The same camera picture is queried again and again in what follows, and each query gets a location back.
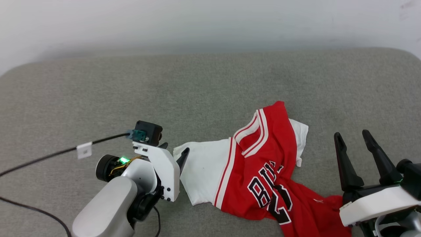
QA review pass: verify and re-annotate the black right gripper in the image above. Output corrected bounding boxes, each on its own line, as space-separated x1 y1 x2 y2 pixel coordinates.
334 129 403 206

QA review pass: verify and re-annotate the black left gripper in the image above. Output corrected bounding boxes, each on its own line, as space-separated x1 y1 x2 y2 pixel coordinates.
128 142 190 223

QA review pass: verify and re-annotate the red white basketball jersey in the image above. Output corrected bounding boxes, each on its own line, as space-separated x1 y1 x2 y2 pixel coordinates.
173 101 352 237

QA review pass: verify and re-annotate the white left camera bracket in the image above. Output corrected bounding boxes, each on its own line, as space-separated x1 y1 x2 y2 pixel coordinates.
132 141 181 202

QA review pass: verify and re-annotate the thin black left gripper cable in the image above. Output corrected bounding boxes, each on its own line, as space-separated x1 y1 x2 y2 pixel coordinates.
153 205 162 237

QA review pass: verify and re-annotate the white cable label tag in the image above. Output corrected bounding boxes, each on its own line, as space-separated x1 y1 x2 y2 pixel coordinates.
76 142 93 160

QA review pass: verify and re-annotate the left camera cable teal plug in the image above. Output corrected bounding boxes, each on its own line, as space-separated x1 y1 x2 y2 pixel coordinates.
0 129 146 177

